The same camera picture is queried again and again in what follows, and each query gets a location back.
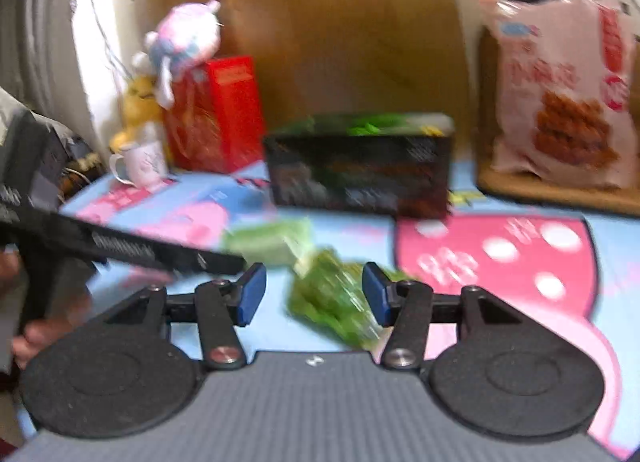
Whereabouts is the red gift box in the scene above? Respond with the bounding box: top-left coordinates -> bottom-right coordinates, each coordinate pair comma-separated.
162,56 -> 266,173

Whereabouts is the large light green leaf packet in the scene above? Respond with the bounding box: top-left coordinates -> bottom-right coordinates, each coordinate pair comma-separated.
222,219 -> 316,267

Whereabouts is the black cardboard box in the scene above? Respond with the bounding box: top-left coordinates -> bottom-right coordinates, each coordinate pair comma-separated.
263,112 -> 456,219

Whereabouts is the yellow duck plush toy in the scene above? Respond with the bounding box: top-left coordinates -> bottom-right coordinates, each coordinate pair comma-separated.
109,74 -> 166,155

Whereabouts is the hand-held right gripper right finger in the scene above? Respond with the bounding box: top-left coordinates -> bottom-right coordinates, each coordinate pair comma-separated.
361,262 -> 526,372

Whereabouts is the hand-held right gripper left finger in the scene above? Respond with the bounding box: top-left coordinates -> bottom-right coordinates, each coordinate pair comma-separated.
105,263 -> 268,372

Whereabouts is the white enamel mug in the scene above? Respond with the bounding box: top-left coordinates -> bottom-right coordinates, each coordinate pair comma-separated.
109,139 -> 168,189

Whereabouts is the blue cartoon pig bedsheet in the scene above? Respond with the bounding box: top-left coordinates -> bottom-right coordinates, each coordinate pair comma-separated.
30,159 -> 640,462

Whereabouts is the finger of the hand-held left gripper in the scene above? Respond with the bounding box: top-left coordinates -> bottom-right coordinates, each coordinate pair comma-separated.
165,244 -> 247,277

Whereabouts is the pastel plush toy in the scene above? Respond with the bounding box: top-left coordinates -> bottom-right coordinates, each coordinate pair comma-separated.
132,0 -> 223,110

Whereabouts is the small bright green snack packet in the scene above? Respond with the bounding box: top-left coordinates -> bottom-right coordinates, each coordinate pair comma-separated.
286,249 -> 396,348

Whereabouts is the light green snack packet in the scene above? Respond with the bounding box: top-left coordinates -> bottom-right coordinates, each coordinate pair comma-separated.
345,114 -> 411,137

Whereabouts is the person's left hand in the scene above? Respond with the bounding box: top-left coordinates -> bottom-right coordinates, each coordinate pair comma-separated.
11,287 -> 96,370

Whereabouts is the grey curtain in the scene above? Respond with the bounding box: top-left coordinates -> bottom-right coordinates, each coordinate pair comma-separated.
0,0 -> 91,143

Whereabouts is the wooden headboard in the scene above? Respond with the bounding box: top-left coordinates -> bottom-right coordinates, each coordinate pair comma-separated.
150,0 -> 476,163

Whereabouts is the large pink snack bag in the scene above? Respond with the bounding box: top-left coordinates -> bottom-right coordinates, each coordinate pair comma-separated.
479,0 -> 638,190

